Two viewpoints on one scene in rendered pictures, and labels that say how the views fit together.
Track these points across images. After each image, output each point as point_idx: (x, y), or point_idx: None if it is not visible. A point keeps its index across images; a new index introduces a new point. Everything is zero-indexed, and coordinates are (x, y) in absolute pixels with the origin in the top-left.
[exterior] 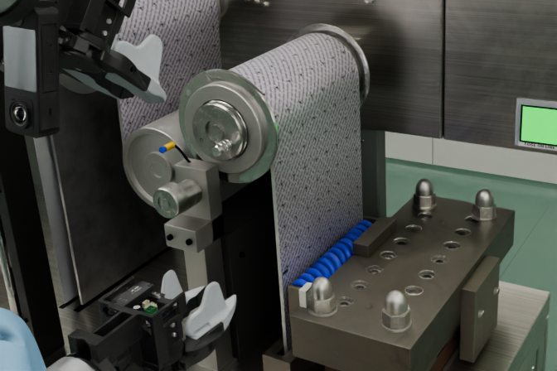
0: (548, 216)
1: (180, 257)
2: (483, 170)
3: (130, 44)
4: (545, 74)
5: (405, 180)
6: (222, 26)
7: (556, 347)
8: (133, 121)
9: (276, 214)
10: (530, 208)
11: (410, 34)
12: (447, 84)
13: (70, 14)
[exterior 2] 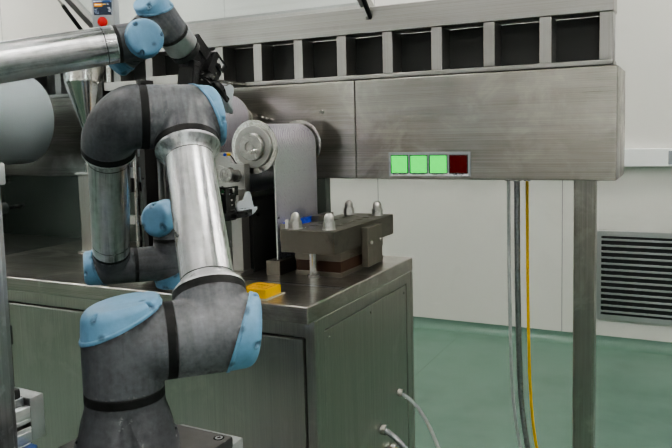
0: (458, 340)
1: None
2: (415, 314)
3: (222, 84)
4: (400, 140)
5: None
6: None
7: (455, 399)
8: None
9: (275, 186)
10: (446, 336)
11: (340, 127)
12: (357, 150)
13: (203, 66)
